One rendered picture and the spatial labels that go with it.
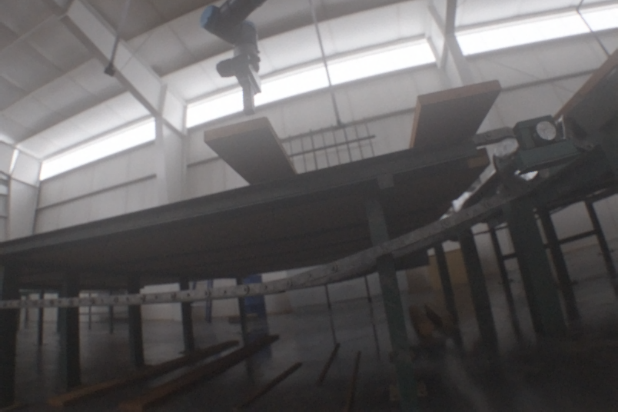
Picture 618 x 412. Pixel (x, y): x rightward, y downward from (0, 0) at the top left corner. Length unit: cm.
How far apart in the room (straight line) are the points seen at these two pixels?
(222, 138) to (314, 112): 752
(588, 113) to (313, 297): 597
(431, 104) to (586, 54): 1008
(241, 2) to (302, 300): 611
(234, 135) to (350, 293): 583
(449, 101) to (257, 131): 43
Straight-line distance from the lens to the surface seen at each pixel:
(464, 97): 74
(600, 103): 114
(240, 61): 86
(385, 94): 821
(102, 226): 129
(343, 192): 96
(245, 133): 67
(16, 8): 927
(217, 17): 92
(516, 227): 189
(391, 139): 760
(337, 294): 640
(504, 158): 98
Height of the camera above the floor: 52
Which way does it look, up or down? 21 degrees up
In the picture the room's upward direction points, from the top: 9 degrees counter-clockwise
